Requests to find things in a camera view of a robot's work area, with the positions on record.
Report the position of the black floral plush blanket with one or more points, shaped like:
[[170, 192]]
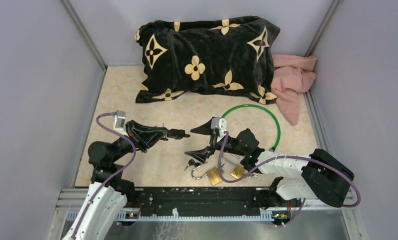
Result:
[[230, 57]]

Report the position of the open brass padlock left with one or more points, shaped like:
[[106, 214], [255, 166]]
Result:
[[212, 174]]

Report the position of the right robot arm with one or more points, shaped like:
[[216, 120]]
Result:
[[318, 176]]

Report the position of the black headed keys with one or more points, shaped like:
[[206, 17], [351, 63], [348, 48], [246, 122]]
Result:
[[192, 165]]

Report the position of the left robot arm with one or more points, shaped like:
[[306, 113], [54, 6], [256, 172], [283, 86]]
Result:
[[108, 193]]

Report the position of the open brass padlock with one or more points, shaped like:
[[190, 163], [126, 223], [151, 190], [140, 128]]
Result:
[[238, 170], [212, 174]]

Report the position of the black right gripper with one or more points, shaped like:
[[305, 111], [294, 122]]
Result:
[[201, 154]]

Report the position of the open brass padlock right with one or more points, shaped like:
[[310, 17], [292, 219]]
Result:
[[238, 170]]

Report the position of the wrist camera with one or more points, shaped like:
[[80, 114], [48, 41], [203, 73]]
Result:
[[119, 122], [219, 125]]

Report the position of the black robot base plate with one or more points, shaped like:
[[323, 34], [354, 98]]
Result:
[[206, 204]]

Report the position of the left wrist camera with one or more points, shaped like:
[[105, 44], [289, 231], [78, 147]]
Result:
[[119, 122]]

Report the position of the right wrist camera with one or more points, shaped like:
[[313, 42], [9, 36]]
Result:
[[219, 125]]

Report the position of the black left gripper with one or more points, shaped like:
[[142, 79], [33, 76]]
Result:
[[144, 136]]

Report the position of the pink cloth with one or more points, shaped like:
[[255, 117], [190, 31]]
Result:
[[293, 75]]

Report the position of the keys of right padlock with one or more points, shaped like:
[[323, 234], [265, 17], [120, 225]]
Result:
[[253, 175]]

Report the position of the black u-lock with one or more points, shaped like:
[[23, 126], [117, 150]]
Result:
[[177, 134]]

